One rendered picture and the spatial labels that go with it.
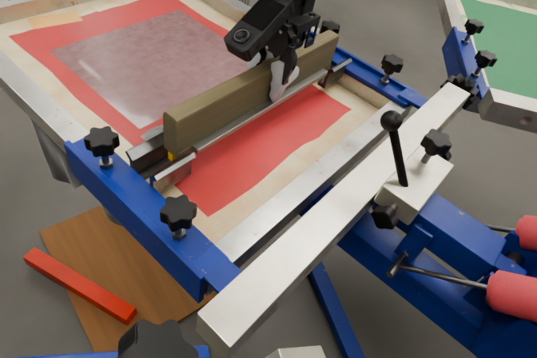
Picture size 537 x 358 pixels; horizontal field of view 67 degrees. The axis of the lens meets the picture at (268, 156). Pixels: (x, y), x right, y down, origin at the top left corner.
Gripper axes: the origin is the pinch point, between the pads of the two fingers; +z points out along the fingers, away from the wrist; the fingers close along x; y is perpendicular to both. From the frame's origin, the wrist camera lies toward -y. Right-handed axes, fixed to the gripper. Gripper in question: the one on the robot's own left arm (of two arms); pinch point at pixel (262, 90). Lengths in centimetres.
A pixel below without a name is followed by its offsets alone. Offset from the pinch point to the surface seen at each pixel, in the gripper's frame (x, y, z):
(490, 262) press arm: -43.3, -2.9, -0.2
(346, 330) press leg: -36, 28, 99
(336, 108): -7.1, 17.8, 8.4
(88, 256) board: 52, -19, 102
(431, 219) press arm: -34.5, -2.6, -0.3
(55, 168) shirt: 47, -21, 46
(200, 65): 20.8, 4.6, 8.3
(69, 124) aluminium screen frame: 16.8, -26.8, 4.8
